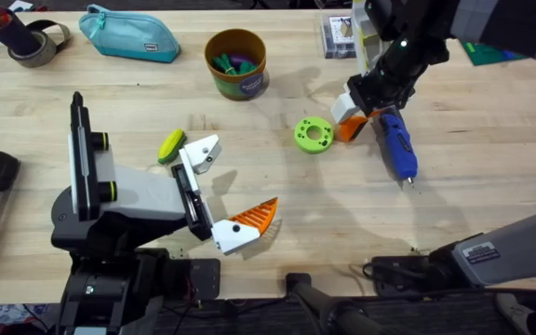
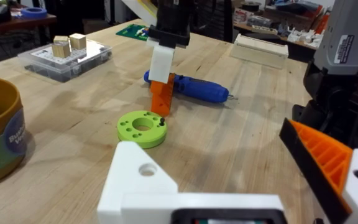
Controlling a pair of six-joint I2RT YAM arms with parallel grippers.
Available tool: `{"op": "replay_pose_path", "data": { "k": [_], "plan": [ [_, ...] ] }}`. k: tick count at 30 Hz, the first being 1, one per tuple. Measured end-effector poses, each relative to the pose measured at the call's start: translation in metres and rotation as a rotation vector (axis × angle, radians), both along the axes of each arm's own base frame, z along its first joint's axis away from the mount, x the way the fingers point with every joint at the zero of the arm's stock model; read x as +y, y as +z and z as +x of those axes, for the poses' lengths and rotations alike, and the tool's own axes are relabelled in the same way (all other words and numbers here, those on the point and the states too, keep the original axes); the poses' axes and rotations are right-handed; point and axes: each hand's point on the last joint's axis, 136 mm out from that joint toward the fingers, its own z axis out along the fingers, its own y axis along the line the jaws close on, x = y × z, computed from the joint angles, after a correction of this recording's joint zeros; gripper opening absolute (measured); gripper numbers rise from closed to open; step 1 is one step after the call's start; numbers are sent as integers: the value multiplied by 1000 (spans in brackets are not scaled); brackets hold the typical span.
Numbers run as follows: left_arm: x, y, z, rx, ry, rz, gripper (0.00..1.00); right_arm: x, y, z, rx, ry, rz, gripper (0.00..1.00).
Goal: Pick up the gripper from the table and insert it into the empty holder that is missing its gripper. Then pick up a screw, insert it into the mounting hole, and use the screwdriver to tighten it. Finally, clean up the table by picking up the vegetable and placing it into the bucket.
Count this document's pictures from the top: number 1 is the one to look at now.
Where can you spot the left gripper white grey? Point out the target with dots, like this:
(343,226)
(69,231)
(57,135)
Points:
(147,200)

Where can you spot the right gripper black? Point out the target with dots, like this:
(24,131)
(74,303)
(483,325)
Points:
(400,70)

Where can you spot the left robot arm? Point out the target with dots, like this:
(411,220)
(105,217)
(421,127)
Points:
(110,288)

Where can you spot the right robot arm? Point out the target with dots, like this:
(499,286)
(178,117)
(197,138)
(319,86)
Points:
(519,246)

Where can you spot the blue electric screwdriver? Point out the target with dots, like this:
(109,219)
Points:
(398,144)

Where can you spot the green disc with holes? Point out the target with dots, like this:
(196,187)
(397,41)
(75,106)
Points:
(303,139)

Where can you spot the yellow green corn toy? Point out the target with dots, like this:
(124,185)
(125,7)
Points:
(171,146)

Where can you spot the pale right wrist plate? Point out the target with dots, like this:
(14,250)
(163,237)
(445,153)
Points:
(365,46)

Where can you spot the clear box of parts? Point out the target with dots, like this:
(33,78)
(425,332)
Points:
(338,35)

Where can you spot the brown tub with toys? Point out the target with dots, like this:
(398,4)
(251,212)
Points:
(235,86)

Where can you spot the green board with blocks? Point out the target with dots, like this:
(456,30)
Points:
(486,53)

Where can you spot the black left wrist plate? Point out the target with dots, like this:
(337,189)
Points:
(81,158)

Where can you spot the black stand pole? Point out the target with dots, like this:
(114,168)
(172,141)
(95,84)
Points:
(338,312)

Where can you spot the teal zip pencil case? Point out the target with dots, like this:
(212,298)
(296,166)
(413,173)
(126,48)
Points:
(128,37)

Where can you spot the grey tape roll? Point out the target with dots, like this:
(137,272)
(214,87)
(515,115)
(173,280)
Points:
(30,58)

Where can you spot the dark pen cup with pencils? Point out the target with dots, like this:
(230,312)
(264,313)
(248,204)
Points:
(14,32)

